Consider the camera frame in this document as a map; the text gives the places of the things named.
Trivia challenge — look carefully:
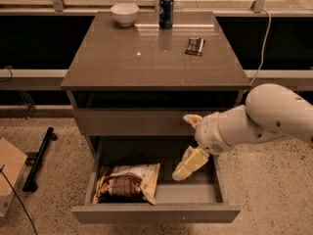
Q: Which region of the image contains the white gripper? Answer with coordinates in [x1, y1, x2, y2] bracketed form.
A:
[172, 113, 232, 181]

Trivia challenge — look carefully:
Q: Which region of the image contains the brown chip bag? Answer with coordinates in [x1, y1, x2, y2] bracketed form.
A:
[93, 164, 160, 205]

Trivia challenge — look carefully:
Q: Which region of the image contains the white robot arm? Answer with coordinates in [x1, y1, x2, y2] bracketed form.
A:
[172, 84, 313, 181]

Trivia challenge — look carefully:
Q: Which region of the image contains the closed grey top drawer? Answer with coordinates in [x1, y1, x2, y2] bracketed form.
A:
[71, 107, 241, 137]

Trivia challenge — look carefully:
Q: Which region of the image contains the open grey middle drawer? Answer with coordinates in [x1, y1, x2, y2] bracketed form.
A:
[72, 138, 241, 224]

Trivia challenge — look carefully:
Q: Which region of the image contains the grey drawer cabinet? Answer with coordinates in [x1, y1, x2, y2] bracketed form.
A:
[62, 11, 249, 153]

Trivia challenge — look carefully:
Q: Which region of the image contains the dark snack packet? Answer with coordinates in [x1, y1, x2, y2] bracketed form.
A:
[185, 38, 205, 56]

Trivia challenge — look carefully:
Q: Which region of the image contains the blue pepsi can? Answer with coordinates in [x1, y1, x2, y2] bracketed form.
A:
[158, 0, 174, 29]

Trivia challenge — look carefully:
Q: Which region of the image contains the white bowl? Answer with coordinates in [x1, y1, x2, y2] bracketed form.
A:
[111, 3, 139, 26]

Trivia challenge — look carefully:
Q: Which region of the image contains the black metal bar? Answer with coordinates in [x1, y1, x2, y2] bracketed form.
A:
[22, 127, 58, 192]

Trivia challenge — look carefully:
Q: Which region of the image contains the black cable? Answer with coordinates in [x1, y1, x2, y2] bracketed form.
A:
[0, 164, 39, 235]

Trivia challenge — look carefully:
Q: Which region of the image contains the grey metal rail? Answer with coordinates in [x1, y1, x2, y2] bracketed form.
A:
[0, 70, 313, 91]

